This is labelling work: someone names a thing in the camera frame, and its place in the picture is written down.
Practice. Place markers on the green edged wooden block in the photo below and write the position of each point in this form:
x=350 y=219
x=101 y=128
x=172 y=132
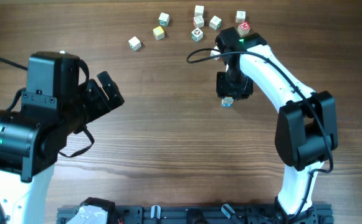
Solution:
x=215 y=22

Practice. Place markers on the yellow top wooden block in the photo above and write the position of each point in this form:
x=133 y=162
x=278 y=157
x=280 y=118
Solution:
x=158 y=33

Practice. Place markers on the plain wooden block top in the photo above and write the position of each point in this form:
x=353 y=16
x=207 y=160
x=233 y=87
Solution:
x=199 y=10

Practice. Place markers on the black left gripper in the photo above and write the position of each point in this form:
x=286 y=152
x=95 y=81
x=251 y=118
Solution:
x=101 y=104

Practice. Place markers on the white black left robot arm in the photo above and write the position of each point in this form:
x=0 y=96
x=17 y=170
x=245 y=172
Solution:
x=54 y=104

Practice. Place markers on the plain wooden block far left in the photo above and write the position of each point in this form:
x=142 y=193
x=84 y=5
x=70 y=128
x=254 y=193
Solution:
x=134 y=43

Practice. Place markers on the plain wooden block upper right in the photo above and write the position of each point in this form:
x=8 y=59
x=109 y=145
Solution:
x=240 y=16

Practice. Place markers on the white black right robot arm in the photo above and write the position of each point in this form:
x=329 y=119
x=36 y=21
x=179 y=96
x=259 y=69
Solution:
x=306 y=131

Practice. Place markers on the red M wooden block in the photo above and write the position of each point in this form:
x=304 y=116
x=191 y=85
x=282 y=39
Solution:
x=243 y=28

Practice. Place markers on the plain wooden block centre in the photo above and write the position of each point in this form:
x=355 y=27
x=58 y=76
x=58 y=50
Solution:
x=215 y=52

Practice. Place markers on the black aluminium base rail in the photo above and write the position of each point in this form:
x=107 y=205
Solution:
x=96 y=210

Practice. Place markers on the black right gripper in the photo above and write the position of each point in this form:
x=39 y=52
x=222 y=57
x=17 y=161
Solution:
x=222 y=91

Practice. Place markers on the plain wooden block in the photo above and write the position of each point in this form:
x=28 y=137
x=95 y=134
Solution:
x=240 y=16
x=134 y=43
x=215 y=52
x=199 y=10

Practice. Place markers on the green ball picture block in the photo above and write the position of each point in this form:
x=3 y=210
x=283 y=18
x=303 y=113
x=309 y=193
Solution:
x=197 y=34

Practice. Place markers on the blue letter wooden block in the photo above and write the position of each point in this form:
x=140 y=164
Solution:
x=228 y=100

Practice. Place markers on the green side wooden block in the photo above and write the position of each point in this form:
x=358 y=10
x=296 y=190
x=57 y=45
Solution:
x=164 y=19

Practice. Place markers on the blue bottom tower block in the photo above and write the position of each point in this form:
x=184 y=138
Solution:
x=226 y=105

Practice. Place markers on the red side wooden block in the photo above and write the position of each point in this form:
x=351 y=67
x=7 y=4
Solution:
x=198 y=21

